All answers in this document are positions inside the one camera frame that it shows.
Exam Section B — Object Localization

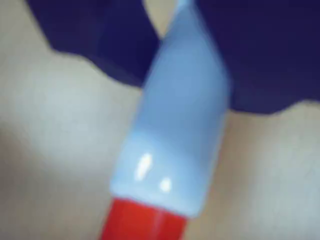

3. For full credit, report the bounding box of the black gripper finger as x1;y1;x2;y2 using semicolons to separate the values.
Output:
193;0;320;116
23;0;163;89

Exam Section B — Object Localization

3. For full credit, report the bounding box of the red capped white marker pen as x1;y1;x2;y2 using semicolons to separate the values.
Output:
98;0;232;240

